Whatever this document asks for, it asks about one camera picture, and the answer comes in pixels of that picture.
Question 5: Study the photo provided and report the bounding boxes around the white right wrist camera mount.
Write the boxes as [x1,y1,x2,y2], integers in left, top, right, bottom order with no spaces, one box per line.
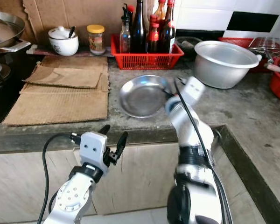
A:
[177,76,206,104]

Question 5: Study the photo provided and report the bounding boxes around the flat brown cardboard sheet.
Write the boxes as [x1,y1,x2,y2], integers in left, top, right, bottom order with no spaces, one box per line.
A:
[40,55,109,91]

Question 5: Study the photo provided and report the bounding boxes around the light wooden base cabinet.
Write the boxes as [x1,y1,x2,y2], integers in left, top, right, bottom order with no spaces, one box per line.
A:
[0,140,266,224]

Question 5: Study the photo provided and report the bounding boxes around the clear oil bottle black pourer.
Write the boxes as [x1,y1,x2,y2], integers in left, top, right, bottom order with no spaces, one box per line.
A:
[120,4,132,53]

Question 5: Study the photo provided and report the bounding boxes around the shallow stainless steel bowl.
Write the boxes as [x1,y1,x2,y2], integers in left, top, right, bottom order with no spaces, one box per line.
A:
[119,75,173,119]

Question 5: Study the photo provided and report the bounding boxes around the dark stone mortar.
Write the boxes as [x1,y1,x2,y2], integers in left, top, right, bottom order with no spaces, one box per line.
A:
[175,36,202,54]

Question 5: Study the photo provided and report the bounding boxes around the black gas stove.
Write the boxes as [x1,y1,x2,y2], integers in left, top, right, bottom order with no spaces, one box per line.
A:
[0,56,35,124]

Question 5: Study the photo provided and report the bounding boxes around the white ceramic condiment pot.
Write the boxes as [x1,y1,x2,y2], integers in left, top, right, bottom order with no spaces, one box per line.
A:
[48,26,79,57]

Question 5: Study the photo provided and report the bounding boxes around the tall brown cardboard panel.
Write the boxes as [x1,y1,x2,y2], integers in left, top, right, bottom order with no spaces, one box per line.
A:
[0,0,178,47]

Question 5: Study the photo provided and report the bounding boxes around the aluminium cooking pot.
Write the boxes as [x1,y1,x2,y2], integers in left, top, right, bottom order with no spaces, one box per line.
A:
[194,41,263,90]

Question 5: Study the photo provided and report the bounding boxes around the red plastic basket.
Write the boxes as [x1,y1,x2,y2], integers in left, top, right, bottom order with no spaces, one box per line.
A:
[218,36,280,73]
[110,34,185,70]

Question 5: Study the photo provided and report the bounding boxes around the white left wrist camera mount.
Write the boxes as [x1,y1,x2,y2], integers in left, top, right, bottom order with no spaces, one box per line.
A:
[80,132,109,175]

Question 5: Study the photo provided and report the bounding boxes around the folded brown cardboard piece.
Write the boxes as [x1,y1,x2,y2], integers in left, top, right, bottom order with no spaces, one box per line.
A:
[24,65,103,89]

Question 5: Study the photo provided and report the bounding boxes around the utensil with pale handle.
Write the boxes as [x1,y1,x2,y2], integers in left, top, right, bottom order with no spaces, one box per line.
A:
[264,51,280,75]

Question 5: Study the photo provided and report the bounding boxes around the glass jar yellow lid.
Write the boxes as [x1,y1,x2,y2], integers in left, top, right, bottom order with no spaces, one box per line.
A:
[87,24,105,56]

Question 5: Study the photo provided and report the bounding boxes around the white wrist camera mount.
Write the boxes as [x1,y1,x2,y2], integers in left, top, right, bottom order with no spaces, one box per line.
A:
[80,132,109,175]
[177,76,206,104]

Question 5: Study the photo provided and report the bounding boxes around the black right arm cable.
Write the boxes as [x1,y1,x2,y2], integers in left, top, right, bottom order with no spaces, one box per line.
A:
[173,79,234,224]

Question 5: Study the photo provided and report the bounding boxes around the steel wok with handle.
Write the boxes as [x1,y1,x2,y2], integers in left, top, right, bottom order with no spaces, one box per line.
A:
[0,12,32,53]

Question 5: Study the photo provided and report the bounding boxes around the large corrugated cardboard sheet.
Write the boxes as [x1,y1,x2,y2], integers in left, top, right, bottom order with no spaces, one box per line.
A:
[2,70,109,126]

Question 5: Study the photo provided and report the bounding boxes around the clear glass cup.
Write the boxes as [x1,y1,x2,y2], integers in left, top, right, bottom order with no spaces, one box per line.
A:
[248,37,280,57]

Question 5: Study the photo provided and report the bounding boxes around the amber sauce bottle red cap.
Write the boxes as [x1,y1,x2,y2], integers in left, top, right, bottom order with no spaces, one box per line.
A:
[153,0,166,24]

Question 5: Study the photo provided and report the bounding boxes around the dark sauce bottle red cap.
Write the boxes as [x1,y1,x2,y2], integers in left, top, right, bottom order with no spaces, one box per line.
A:
[160,0,176,53]

